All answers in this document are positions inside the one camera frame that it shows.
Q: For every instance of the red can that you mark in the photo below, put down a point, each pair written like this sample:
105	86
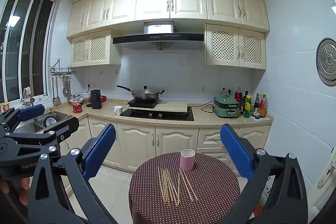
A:
238	95

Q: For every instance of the large lattice door cabinet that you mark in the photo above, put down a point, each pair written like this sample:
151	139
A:
236	47

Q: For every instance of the black range hood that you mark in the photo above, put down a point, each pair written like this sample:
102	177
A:
157	37

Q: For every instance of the sliding window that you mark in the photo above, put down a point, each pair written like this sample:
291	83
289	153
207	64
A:
29	43

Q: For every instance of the cream upper wall cabinets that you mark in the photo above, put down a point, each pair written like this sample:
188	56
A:
157	1

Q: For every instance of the steel pot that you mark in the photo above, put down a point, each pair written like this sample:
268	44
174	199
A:
50	122

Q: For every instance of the steel kitchen sink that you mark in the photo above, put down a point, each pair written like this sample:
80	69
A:
61	119

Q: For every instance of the green bottle yellow label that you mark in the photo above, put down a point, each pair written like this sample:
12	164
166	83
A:
247	108

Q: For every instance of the metal wall rack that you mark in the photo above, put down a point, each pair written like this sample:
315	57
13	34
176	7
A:
63	71

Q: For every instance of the black induction cooker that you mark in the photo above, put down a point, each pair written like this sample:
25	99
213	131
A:
143	103

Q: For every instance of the cream lower kitchen cabinets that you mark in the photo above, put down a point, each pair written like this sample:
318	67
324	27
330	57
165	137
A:
136	145

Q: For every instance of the white mug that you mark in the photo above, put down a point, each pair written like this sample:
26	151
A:
118	109

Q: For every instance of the group of sauce bottles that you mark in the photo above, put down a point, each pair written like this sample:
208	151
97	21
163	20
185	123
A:
261	107

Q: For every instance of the round table with dotted cloth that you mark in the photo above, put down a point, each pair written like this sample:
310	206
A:
210	187

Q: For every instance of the round steel steamer plate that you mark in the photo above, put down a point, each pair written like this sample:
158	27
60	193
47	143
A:
326	61

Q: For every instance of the black glass gas hob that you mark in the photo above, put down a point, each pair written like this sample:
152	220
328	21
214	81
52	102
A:
181	116

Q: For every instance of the hanging steel ladle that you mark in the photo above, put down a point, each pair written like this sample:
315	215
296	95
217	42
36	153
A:
56	99

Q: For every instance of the red instant noodle cup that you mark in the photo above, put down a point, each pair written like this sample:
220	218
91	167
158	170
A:
77	108

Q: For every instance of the black electric kettle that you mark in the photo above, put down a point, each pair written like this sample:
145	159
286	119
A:
96	99

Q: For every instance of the beige cutting board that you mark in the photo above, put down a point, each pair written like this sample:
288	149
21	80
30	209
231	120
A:
173	107

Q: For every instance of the dark green glass bottle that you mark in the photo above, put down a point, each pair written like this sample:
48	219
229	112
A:
244	103

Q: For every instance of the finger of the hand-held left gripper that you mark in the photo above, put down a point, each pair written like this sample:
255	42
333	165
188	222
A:
65	127
31	111

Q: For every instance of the small lattice door cabinet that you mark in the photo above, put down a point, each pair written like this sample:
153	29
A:
97	48

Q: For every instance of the green electric multi-cooker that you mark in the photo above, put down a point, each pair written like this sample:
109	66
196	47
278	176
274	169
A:
226	107

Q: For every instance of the stack of bowls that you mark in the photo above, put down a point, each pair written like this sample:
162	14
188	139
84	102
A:
78	98

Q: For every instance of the red container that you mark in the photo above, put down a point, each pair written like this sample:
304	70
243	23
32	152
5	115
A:
104	98

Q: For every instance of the pile of wooden chopsticks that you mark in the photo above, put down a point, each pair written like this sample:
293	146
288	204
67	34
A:
166	182

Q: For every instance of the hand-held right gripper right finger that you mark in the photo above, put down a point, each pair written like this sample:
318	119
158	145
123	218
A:
236	153

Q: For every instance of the hanging steel spatula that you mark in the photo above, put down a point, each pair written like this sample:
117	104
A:
65	90

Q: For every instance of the steel wok with lid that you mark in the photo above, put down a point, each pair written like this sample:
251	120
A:
145	94

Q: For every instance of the pink cup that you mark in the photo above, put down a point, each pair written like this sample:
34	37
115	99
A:
187	161

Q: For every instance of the person's left hand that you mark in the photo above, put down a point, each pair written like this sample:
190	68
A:
23	184

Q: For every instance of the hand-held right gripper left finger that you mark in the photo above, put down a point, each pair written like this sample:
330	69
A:
99	153

